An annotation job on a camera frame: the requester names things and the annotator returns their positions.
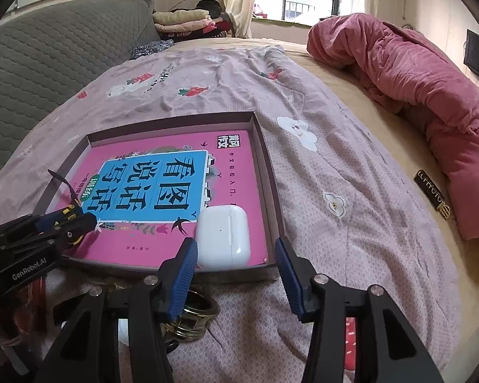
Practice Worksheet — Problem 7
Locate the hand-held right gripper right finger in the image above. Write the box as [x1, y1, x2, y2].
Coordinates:
[275, 237, 444, 383]

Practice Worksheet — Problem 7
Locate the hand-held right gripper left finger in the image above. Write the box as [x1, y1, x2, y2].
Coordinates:
[34, 237, 200, 383]

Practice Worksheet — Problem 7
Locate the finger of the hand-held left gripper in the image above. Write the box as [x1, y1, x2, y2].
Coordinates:
[0, 212, 66, 244]
[0, 212, 97, 264]

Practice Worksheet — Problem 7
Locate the black and yellow watch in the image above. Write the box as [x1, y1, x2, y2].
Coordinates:
[48, 169, 100, 248]

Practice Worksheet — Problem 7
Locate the gold door knob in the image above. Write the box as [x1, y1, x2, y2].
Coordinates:
[162, 289, 221, 344]

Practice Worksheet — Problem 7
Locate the white earbuds case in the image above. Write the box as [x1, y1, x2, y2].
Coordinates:
[195, 205, 251, 270]

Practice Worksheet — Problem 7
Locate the shallow brown cardboard box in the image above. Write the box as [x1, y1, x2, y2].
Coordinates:
[32, 112, 286, 284]

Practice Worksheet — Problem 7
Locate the pink strawberry print blanket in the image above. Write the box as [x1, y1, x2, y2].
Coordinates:
[0, 44, 464, 383]

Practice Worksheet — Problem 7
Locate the pink and blue book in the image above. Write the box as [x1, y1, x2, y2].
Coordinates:
[62, 130, 269, 268]

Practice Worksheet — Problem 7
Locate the grey quilted headboard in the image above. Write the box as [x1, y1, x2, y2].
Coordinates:
[0, 0, 162, 176]

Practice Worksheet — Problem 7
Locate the dark floral cloth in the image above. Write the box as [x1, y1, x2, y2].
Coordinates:
[132, 40, 176, 58]

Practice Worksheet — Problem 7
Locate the stack of folded clothes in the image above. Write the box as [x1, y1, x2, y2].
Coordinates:
[152, 0, 236, 41]

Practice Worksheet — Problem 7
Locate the pink quilt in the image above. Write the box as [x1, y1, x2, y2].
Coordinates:
[307, 13, 479, 242]

